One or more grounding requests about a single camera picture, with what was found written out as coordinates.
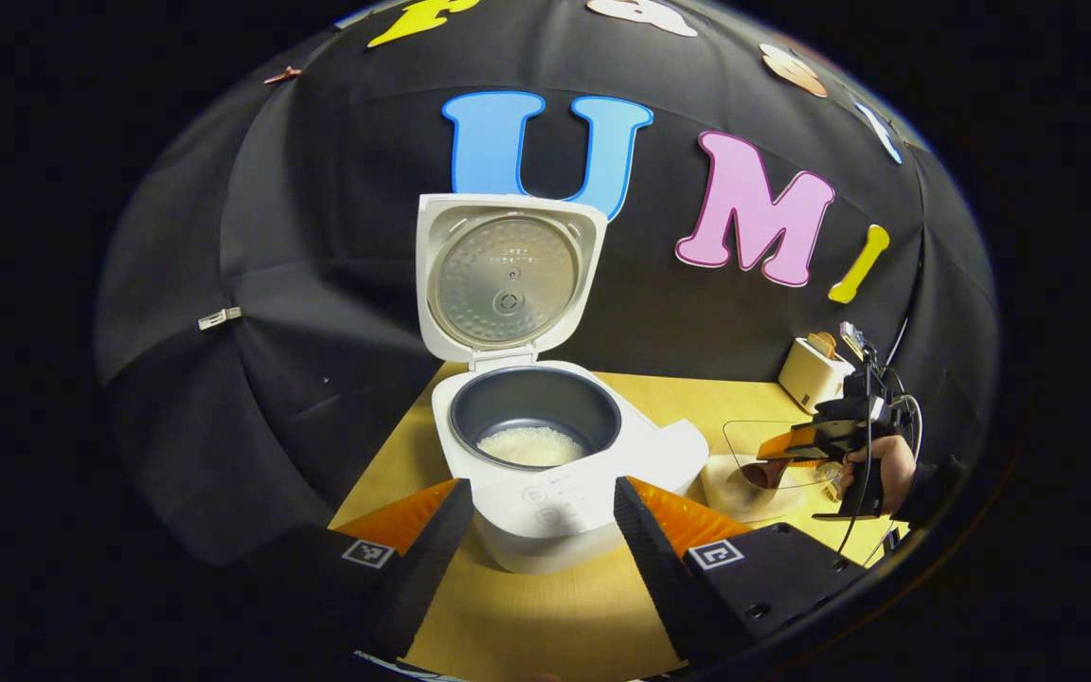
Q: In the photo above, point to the wooden spoon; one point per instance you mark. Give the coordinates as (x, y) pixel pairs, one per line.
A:
(768, 472)

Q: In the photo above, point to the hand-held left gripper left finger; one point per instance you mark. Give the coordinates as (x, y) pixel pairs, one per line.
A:
(432, 549)

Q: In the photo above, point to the brown toast slice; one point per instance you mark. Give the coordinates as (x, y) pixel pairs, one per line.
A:
(823, 343)

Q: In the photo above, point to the black backdrop cloth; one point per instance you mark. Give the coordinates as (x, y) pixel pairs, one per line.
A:
(318, 284)

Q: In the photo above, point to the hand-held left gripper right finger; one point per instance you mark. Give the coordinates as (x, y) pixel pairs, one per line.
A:
(650, 549)

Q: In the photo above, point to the clear plastic container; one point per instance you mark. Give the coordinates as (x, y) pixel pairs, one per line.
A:
(735, 440)

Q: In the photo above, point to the white cloth clip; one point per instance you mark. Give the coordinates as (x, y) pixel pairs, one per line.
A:
(220, 318)

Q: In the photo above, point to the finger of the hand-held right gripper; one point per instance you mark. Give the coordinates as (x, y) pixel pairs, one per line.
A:
(811, 440)

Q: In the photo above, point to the white rice cooker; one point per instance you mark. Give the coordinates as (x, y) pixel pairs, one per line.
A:
(545, 530)

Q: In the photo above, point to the white toaster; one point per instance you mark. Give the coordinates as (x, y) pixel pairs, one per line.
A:
(806, 374)

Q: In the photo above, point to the copper cloth clip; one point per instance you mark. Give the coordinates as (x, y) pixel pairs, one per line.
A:
(282, 75)

